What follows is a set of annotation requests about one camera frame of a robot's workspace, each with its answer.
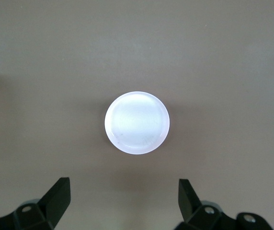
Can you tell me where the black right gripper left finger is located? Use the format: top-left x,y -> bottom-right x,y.
0,177 -> 71,230

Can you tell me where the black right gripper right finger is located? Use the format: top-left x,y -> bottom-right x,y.
178,178 -> 274,230

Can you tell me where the pale pink round plate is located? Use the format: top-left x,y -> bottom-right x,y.
104,91 -> 171,155

